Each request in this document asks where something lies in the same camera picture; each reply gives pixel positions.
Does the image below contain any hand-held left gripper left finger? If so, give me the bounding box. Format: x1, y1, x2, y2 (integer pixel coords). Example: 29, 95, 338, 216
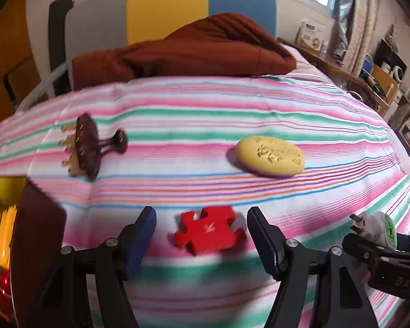
27, 206, 158, 328

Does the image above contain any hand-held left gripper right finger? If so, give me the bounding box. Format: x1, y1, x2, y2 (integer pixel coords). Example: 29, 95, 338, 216
247, 207, 380, 328

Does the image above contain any white plug adapter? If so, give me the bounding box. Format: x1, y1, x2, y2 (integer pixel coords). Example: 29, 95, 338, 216
349, 211, 397, 250

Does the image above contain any red puzzle piece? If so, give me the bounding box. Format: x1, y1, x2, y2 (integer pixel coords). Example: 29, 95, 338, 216
174, 206, 247, 256

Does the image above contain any gold metal tin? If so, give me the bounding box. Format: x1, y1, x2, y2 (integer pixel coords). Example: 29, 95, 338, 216
0, 175, 68, 328

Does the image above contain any small red toy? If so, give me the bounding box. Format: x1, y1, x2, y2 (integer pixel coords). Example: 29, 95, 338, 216
0, 269, 11, 298

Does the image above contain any yellow oval soap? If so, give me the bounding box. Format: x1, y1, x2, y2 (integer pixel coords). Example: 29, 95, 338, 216
235, 136, 305, 177

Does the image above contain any brown hair comb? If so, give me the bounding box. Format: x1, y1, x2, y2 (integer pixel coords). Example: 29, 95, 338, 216
61, 113, 128, 180

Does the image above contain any striped blanket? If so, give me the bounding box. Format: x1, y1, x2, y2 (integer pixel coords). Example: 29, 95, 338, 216
0, 75, 410, 328

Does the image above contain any wooden desk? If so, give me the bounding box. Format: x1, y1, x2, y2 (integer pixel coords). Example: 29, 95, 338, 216
278, 37, 400, 117

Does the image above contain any brown quilt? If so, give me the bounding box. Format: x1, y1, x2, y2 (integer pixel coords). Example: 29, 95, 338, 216
72, 13, 298, 91

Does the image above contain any white cardboard box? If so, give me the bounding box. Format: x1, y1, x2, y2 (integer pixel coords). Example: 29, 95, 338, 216
295, 19, 327, 53

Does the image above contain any black rolled mat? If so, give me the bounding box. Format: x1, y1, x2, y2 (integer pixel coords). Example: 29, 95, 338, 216
48, 0, 74, 87

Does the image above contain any sheer grey curtain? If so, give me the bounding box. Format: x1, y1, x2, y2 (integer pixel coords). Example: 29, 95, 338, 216
335, 0, 383, 76

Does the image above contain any orange wooden wardrobe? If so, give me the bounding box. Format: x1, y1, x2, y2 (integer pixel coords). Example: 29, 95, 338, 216
0, 0, 52, 134

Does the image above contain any grey yellow blue headboard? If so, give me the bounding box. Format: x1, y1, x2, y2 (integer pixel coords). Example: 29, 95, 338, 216
65, 0, 277, 86

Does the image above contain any white bed rail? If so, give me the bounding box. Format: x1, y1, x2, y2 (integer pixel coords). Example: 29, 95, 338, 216
15, 63, 71, 112

